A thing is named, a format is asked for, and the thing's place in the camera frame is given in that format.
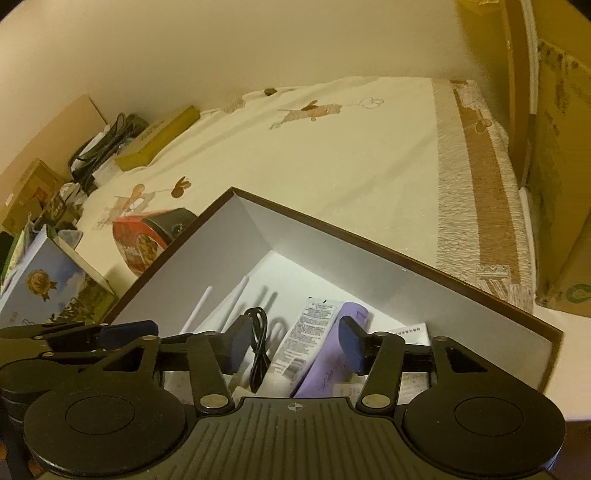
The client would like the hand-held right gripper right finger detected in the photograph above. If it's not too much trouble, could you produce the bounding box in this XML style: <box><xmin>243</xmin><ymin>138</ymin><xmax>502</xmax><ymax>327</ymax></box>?
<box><xmin>338</xmin><ymin>316</ymin><xmax>509</xmax><ymax>412</ymax></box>

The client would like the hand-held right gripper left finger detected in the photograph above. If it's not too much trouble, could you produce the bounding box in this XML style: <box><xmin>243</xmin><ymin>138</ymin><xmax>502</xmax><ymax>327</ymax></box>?
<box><xmin>83</xmin><ymin>316</ymin><xmax>253</xmax><ymax>413</ymax></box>

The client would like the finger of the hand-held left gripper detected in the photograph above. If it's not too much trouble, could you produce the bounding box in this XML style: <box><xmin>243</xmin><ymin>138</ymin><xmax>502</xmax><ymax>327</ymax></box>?
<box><xmin>37</xmin><ymin>340</ymin><xmax>139</xmax><ymax>365</ymax></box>
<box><xmin>0</xmin><ymin>320</ymin><xmax>158</xmax><ymax>350</ymax></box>

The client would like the black cable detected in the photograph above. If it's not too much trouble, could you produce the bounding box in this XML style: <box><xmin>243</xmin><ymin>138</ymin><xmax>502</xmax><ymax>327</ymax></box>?
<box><xmin>243</xmin><ymin>307</ymin><xmax>271</xmax><ymax>393</ymax></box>

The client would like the purple tube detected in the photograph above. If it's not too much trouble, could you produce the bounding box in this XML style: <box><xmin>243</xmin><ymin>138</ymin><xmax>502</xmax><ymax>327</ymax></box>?
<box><xmin>292</xmin><ymin>302</ymin><xmax>370</xmax><ymax>398</ymax></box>

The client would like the white labelled tube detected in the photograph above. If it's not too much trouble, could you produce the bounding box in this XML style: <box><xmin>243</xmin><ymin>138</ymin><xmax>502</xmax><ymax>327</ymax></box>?
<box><xmin>256</xmin><ymin>298</ymin><xmax>342</xmax><ymax>398</ymax></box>

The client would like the brown storage box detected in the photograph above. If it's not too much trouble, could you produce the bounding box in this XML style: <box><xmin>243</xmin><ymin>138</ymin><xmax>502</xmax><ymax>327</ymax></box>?
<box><xmin>105</xmin><ymin>187</ymin><xmax>565</xmax><ymax>403</ymax></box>

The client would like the blue milk carton box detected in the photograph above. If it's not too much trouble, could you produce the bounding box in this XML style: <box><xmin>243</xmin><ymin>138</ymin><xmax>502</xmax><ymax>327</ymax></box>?
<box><xmin>0</xmin><ymin>224</ymin><xmax>117</xmax><ymax>328</ymax></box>

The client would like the red instant food bowl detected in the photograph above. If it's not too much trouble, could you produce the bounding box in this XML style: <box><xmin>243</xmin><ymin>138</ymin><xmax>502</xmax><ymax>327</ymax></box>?
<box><xmin>112</xmin><ymin>208</ymin><xmax>199</xmax><ymax>278</ymax></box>

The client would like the green white packet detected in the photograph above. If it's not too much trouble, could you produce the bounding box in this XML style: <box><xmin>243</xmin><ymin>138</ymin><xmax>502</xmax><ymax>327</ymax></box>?
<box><xmin>1</xmin><ymin>230</ymin><xmax>27</xmax><ymax>283</ymax></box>

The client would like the dark printed packet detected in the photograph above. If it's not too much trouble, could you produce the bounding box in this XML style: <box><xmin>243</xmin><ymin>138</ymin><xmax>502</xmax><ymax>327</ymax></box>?
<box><xmin>39</xmin><ymin>182</ymin><xmax>86</xmax><ymax>227</ymax></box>

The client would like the tan cardboard box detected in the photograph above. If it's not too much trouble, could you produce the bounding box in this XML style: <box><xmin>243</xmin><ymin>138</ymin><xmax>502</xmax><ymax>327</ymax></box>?
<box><xmin>0</xmin><ymin>159</ymin><xmax>68</xmax><ymax>234</ymax></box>

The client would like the dark grey bag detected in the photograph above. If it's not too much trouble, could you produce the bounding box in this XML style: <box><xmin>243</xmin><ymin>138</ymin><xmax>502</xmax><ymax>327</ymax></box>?
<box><xmin>68</xmin><ymin>112</ymin><xmax>151</xmax><ymax>190</ymax></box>

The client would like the olive flat box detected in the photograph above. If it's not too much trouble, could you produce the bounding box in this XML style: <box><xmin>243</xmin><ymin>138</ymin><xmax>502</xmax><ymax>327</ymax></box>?
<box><xmin>115</xmin><ymin>105</ymin><xmax>201</xmax><ymax>171</ymax></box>

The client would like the wooden headboard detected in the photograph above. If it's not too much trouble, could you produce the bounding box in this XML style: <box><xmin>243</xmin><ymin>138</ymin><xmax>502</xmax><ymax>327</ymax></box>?
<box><xmin>0</xmin><ymin>95</ymin><xmax>108</xmax><ymax>185</ymax></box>

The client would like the white chair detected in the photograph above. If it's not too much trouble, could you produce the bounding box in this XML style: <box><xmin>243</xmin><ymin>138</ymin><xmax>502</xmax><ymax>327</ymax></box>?
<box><xmin>501</xmin><ymin>0</ymin><xmax>591</xmax><ymax>423</ymax></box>

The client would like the large printed cardboard box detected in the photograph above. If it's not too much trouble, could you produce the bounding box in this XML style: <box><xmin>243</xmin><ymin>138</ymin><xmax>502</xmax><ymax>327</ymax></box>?
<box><xmin>526</xmin><ymin>39</ymin><xmax>591</xmax><ymax>319</ymax></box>

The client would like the yellow plastic bag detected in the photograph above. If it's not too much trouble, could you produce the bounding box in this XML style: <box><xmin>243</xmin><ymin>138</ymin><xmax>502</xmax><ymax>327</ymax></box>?
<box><xmin>457</xmin><ymin>0</ymin><xmax>504</xmax><ymax>14</ymax></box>

